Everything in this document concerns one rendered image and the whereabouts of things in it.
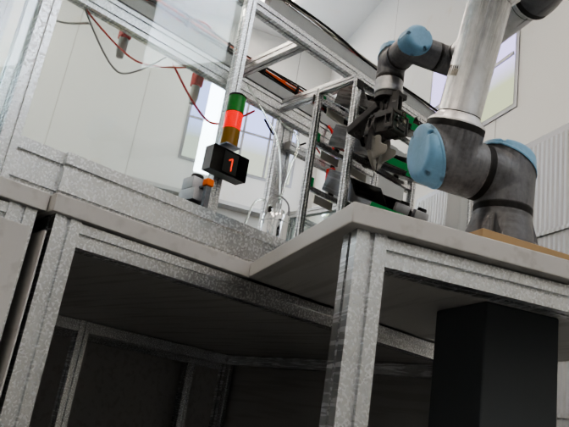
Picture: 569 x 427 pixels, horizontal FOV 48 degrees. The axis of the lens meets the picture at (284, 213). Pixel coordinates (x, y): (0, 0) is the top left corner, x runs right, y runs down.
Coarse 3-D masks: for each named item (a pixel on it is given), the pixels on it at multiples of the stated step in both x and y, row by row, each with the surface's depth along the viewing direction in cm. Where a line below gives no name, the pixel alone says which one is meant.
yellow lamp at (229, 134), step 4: (224, 128) 175; (228, 128) 175; (232, 128) 175; (236, 128) 176; (224, 132) 175; (228, 132) 174; (232, 132) 174; (236, 132) 175; (224, 136) 174; (228, 136) 174; (232, 136) 174; (236, 136) 175; (220, 140) 175; (224, 140) 174; (228, 140) 174; (232, 140) 174; (236, 140) 175; (236, 144) 175
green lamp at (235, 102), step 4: (232, 96) 178; (236, 96) 178; (240, 96) 178; (228, 100) 179; (232, 100) 178; (236, 100) 177; (240, 100) 178; (244, 100) 179; (228, 104) 178; (232, 104) 177; (236, 104) 177; (240, 104) 178; (244, 104) 179; (228, 108) 177; (232, 108) 177; (236, 108) 177; (240, 108) 177; (244, 108) 179; (240, 112) 177
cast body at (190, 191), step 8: (192, 176) 150; (200, 176) 152; (184, 184) 152; (192, 184) 149; (200, 184) 151; (184, 192) 151; (192, 192) 148; (200, 192) 149; (192, 200) 149; (200, 200) 149
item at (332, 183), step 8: (328, 176) 208; (336, 176) 204; (328, 184) 206; (336, 184) 202; (352, 184) 195; (360, 184) 214; (368, 184) 210; (336, 192) 201; (352, 192) 194; (360, 192) 212; (368, 192) 208; (376, 192) 205; (352, 200) 192; (360, 200) 189; (368, 200) 207; (376, 200) 204; (384, 200) 201; (384, 208) 187
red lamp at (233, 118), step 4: (228, 112) 177; (232, 112) 176; (236, 112) 176; (224, 116) 178; (228, 116) 176; (232, 116) 176; (236, 116) 176; (240, 116) 177; (224, 120) 177; (228, 120) 176; (232, 120) 175; (236, 120) 176; (240, 120) 177; (224, 124) 176; (228, 124) 175; (232, 124) 175; (236, 124) 176; (240, 124) 177; (240, 128) 178
